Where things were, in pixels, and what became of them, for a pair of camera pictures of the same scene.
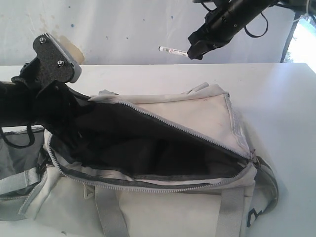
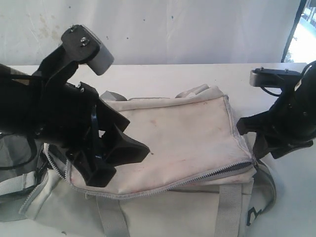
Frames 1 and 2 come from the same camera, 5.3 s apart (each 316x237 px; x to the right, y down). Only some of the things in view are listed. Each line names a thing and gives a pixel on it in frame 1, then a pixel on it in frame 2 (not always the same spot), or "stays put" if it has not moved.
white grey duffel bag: (167, 162) stays put
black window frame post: (296, 18) stays put
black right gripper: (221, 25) to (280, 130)
